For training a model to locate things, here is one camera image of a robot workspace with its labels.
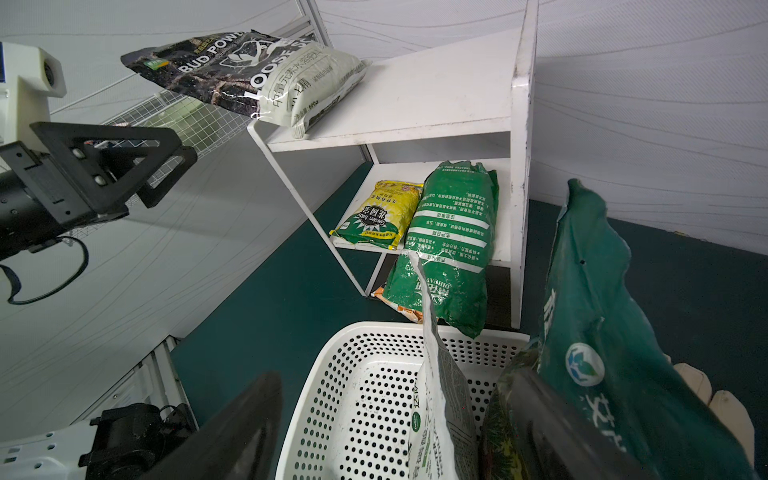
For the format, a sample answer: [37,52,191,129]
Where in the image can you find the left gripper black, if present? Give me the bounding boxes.
[1,122,198,260]

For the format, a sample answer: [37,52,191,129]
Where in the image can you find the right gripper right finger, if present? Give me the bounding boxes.
[507,368,654,479]

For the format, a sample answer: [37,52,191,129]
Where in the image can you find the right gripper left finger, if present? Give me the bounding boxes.
[142,371,283,480]

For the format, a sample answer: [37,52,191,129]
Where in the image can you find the dark green fertilizer bag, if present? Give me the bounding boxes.
[478,178,760,480]

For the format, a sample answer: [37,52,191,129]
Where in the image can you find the white perforated plastic basket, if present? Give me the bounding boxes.
[274,321,532,480]

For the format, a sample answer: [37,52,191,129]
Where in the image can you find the white green fertilizer bag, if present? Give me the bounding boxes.
[408,252,480,479]

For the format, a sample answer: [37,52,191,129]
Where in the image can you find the orange white small bag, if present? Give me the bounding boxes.
[371,287,423,324]

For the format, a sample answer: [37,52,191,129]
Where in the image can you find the black white soil bag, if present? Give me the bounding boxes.
[121,30,371,139]

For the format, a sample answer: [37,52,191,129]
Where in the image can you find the green white-striped fertilizer bag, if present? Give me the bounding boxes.
[404,161,499,338]

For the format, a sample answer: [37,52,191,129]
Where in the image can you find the yellow green seed bag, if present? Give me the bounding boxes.
[329,180,423,250]

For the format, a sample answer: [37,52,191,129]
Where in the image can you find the light green bowl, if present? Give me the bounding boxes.
[153,99,221,151]

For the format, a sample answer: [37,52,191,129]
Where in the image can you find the beige work glove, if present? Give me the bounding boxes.
[673,363,755,466]

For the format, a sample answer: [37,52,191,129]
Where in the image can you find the dark green table mat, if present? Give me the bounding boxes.
[172,178,767,475]

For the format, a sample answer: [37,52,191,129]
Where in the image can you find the white wire wall basket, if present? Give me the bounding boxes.
[65,89,253,241]

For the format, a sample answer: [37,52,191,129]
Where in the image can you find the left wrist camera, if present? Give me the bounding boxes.
[1,42,67,153]

